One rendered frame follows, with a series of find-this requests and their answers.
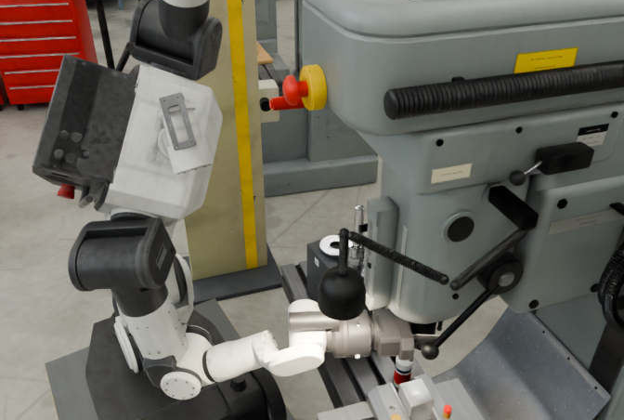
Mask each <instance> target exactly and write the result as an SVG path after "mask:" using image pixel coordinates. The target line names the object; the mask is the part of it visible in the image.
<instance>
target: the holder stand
mask: <svg viewBox="0 0 624 420"><path fill-rule="evenodd" d="M339 234H340V233H337V234H334V235H332V236H328V237H326V238H324V239H321V240H318V241H315V242H312V243H308V244H307V245H306V277H307V295H308V296H309V298H310V299H311V300H313V301H315V302H317V303H318V287H319V283H320V281H321V279H322V277H323V274H324V273H325V271H326V270H327V269H330V268H332V267H335V266H338V261H339V260H338V259H339ZM365 310H367V311H368V314H369V316H370V317H371V316H372V312H373V310H369V309H368V307H367V306H366V304H365Z"/></svg>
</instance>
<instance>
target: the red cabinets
mask: <svg viewBox="0 0 624 420"><path fill-rule="evenodd" d="M64 54H68V55H71V56H74V57H76V58H79V59H84V60H87V61H90V62H93V63H96V64H98V58H97V53H96V49H95V44H94V39H93V34H92V30H91V26H90V21H89V17H88V12H87V7H86V2H85V0H0V111H1V110H2V105H1V104H4V102H5V100H6V98H7V97H8V99H9V102H10V105H14V104H17V107H18V110H19V111H23V109H24V107H23V104H28V103H43V102H50V101H51V98H52V95H53V91H54V88H55V84H56V81H57V78H58V75H59V69H60V65H61V62H62V60H63V56H64Z"/></svg>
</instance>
